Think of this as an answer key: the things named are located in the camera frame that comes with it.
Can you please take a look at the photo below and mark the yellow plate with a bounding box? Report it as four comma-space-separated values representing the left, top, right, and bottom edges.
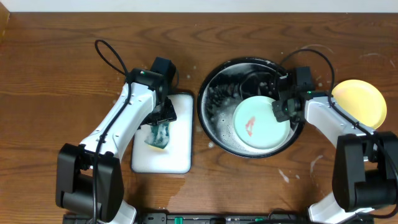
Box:
332, 80, 387, 129

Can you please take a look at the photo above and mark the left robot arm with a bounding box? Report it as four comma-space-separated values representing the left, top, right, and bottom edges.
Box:
55, 68, 177, 223

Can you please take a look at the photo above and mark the round black tray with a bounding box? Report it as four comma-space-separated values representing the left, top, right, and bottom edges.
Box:
197, 57, 304, 159

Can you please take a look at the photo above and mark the mint green plate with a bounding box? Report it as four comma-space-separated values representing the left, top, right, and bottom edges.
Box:
233, 96, 290, 152

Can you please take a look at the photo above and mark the black rectangular foam tray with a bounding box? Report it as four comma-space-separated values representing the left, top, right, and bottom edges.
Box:
131, 93, 194, 174

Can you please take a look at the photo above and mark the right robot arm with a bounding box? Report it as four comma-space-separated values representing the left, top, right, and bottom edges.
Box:
272, 75, 397, 223

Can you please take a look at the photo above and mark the green yellow sponge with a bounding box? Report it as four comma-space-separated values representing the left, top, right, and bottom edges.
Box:
144, 123, 170, 149

